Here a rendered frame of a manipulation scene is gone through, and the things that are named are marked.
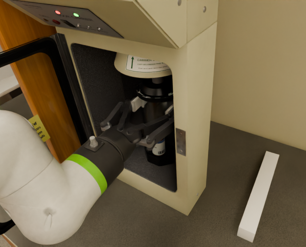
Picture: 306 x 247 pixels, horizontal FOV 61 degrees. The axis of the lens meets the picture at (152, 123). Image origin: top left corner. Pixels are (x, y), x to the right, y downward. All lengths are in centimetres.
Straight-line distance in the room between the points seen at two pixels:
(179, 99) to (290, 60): 45
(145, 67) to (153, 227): 41
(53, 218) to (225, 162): 58
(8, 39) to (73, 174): 32
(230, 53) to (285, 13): 19
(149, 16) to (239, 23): 55
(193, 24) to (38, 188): 33
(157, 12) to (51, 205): 30
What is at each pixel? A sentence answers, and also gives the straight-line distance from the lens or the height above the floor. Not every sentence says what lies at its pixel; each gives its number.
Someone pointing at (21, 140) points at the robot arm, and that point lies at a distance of 41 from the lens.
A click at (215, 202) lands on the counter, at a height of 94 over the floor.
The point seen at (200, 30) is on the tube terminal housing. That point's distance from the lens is 45.
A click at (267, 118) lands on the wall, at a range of 96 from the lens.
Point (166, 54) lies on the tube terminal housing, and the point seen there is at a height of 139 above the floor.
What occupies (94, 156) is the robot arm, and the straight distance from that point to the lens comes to 47.
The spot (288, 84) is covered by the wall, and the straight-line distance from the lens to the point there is 88.
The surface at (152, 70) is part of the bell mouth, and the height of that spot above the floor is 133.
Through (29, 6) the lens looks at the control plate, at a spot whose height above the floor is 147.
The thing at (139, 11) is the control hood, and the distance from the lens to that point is 31.
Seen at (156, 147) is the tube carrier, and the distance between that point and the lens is 69.
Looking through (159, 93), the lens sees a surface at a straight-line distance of 60.
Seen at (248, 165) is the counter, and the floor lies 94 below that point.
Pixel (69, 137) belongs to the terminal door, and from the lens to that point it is 71.
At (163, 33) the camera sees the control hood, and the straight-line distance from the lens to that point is 35.
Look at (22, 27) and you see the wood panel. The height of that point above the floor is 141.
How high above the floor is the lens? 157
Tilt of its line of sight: 39 degrees down
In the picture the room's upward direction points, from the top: 6 degrees counter-clockwise
